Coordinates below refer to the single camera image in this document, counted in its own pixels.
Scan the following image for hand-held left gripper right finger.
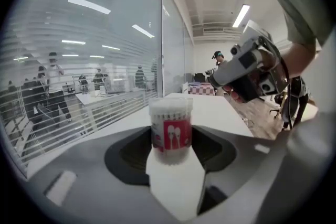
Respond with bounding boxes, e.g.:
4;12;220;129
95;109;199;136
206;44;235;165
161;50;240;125
191;112;336;224

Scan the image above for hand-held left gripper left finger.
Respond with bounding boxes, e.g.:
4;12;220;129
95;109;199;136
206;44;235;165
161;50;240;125
26;125;182;224

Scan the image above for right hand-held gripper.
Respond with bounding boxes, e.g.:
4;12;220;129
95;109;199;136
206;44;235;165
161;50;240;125
211;19;290;103

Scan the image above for cotton swab container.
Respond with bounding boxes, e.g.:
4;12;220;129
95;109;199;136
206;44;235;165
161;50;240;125
149;97;194;165

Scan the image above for person's right forearm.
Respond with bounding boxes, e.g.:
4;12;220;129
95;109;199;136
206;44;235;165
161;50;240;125
278;40;317;82

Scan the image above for person's right hand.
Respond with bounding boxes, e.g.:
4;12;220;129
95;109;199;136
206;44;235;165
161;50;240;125
222;49;284;104

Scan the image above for black bag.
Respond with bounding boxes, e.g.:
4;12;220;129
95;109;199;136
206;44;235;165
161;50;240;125
193;72;206;84

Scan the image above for red checkered table cloth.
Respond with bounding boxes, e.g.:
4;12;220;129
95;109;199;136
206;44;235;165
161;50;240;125
188;84;217;97

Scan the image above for long ceiling light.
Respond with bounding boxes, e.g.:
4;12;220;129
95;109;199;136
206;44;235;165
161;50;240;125
232;4;250;28

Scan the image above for narrow white window blinds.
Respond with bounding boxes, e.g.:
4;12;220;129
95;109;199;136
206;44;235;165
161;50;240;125
162;0;195;97

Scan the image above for white office desk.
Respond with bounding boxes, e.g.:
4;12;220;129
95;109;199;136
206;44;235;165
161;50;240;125
75;88;146;107

